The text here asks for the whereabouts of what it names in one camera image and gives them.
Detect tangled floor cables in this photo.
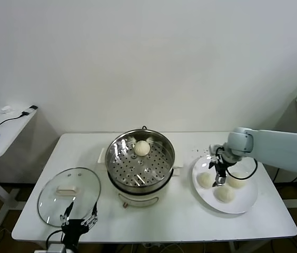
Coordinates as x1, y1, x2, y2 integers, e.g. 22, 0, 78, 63
127, 244, 191, 253

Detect white side table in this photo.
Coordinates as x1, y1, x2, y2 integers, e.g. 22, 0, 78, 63
0, 106, 38, 227

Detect white round plate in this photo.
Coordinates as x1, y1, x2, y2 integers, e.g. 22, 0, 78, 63
192, 154, 259, 215

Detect white steamed baozi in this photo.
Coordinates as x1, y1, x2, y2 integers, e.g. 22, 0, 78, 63
134, 140, 151, 157
227, 171, 248, 189
214, 186, 235, 204
196, 172, 214, 190

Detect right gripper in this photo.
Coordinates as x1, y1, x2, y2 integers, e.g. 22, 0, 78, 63
211, 158, 230, 188

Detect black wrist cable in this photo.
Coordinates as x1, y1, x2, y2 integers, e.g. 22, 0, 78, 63
45, 229, 65, 246
224, 158, 259, 180

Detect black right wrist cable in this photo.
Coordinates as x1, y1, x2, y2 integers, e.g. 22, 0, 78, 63
224, 158, 259, 180

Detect glass lid with cream handle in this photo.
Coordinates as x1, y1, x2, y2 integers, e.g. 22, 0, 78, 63
37, 167, 102, 228

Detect black cable on side table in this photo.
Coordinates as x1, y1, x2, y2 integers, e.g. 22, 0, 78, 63
0, 112, 31, 126

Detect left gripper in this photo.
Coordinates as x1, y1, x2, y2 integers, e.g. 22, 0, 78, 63
60, 201, 98, 250

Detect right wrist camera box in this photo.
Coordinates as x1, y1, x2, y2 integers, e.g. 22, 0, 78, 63
208, 143, 224, 159

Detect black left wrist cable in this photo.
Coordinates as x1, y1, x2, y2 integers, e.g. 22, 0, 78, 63
45, 229, 65, 246

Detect stainless steel steamer basket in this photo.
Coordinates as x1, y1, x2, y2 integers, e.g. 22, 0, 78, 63
104, 129, 176, 191

